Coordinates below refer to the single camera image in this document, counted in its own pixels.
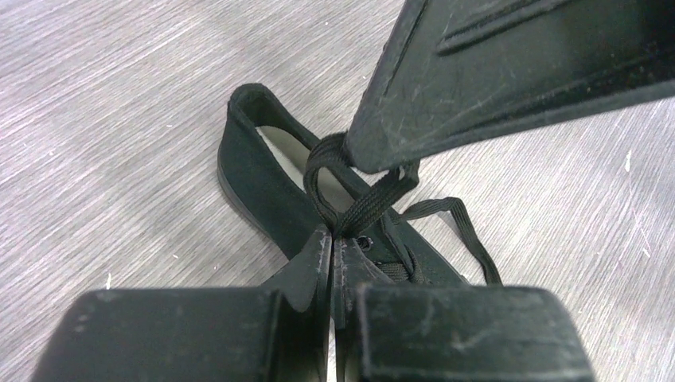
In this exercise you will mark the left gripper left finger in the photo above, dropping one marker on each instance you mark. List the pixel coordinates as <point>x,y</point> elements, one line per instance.
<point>300,340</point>

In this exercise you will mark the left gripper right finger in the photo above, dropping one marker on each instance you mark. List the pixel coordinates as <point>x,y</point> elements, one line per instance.
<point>350,269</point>

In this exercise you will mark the black canvas shoe with laces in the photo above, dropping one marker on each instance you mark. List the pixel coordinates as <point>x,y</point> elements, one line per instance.
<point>260,166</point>

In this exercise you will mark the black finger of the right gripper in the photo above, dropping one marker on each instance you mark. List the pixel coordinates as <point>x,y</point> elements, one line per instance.
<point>454,73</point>

